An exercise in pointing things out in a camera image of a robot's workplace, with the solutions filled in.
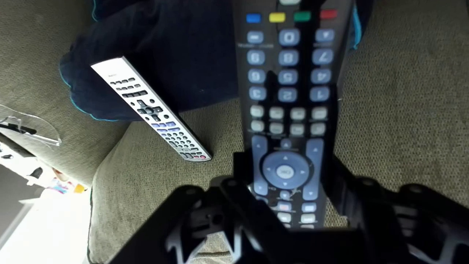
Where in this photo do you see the black remote with pale buttons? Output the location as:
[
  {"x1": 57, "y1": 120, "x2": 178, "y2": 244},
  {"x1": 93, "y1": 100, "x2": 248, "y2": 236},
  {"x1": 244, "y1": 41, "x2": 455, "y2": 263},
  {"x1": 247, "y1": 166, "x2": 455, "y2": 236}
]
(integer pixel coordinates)
[{"x1": 231, "y1": 0, "x2": 355, "y2": 232}]

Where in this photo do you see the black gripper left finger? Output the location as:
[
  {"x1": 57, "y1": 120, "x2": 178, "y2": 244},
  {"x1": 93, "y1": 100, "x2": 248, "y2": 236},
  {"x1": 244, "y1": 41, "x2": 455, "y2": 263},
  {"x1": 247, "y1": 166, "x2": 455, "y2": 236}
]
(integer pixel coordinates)
[{"x1": 108, "y1": 151, "x2": 254, "y2": 264}]

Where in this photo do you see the grey fabric sofa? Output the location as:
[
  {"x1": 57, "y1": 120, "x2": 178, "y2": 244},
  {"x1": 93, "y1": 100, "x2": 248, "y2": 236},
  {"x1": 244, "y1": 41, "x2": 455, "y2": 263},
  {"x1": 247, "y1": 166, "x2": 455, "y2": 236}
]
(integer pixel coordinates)
[{"x1": 0, "y1": 0, "x2": 469, "y2": 264}]

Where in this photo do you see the clear plastic sheet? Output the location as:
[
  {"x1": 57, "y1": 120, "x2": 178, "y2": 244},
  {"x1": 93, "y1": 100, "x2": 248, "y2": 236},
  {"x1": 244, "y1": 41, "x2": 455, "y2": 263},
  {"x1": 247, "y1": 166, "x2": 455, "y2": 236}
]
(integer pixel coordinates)
[{"x1": 0, "y1": 103, "x2": 62, "y2": 147}]

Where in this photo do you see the small navy pillow teal piping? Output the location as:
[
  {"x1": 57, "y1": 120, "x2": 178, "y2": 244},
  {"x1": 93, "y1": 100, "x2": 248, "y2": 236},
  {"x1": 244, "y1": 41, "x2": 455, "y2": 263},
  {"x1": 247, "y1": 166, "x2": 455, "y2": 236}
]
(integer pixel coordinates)
[{"x1": 57, "y1": 0, "x2": 376, "y2": 123}]

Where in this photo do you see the silver remote control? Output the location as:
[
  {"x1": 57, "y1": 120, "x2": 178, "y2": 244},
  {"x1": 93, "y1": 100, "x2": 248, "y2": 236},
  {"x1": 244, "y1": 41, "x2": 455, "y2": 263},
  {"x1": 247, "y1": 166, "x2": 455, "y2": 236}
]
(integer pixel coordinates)
[{"x1": 89, "y1": 56, "x2": 213, "y2": 164}]

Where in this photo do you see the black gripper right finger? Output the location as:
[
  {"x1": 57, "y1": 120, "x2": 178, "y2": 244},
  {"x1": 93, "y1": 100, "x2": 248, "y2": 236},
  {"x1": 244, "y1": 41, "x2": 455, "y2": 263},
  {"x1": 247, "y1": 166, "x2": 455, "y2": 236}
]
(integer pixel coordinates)
[{"x1": 323, "y1": 156, "x2": 469, "y2": 264}]

